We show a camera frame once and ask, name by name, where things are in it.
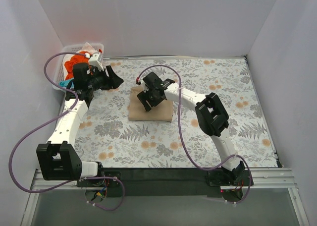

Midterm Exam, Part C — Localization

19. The beige t shirt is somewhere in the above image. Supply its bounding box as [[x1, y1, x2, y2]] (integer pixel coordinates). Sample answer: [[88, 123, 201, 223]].
[[128, 86, 173, 122]]

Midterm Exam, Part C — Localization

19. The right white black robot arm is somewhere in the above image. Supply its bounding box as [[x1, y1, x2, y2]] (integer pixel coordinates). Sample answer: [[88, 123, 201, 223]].
[[136, 72, 246, 185]]

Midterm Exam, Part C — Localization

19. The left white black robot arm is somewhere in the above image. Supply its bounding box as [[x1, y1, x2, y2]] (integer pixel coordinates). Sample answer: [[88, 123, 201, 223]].
[[36, 62, 123, 180]]

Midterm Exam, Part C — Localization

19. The orange t shirt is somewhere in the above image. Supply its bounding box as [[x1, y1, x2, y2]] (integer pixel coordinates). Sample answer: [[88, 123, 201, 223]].
[[63, 54, 89, 80]]

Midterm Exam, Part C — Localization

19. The white t shirt in basket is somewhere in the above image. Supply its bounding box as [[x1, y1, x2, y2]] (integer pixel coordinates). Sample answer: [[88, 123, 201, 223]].
[[78, 42, 100, 55]]

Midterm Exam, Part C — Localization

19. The teal t shirt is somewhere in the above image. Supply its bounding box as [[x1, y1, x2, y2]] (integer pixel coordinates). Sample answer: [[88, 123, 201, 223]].
[[59, 78, 74, 89]]

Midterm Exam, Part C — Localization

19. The white plastic laundry basket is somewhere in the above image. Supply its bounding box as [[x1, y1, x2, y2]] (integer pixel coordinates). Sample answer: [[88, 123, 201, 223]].
[[53, 43, 104, 86]]

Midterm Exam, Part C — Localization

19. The floral patterned table mat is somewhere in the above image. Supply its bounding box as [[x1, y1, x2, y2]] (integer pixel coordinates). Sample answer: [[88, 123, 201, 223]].
[[74, 58, 277, 168]]

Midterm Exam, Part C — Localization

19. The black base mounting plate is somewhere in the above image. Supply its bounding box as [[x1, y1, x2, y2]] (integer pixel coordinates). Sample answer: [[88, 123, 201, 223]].
[[76, 168, 254, 201]]

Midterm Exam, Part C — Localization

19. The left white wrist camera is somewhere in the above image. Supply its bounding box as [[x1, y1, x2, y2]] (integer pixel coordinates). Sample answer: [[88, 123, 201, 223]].
[[88, 52, 104, 71]]

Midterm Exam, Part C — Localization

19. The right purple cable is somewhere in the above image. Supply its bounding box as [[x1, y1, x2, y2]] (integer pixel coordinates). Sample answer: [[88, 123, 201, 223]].
[[135, 64, 254, 204]]

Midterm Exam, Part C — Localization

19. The purple cable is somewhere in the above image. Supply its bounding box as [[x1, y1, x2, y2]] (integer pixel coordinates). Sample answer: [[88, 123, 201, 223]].
[[8, 52, 126, 211], [135, 64, 254, 204]]

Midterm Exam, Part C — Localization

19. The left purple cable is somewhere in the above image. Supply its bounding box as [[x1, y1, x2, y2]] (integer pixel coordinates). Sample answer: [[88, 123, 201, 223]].
[[8, 52, 126, 211]]

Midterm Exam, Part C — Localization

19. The aluminium frame rail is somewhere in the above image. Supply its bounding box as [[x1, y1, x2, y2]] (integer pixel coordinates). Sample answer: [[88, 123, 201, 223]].
[[21, 168, 309, 226]]

